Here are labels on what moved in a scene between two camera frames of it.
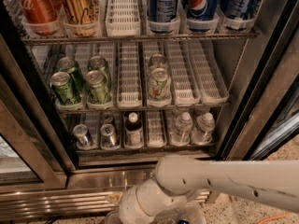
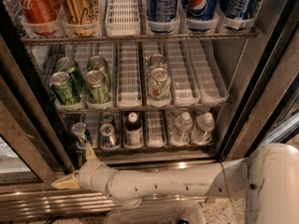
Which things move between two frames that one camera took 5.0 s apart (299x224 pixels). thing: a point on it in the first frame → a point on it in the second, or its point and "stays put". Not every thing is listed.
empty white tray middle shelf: (129, 80) stays put
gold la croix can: (80, 4) stays put
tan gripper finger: (115, 196) → (93, 175)
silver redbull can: (83, 137) stays put
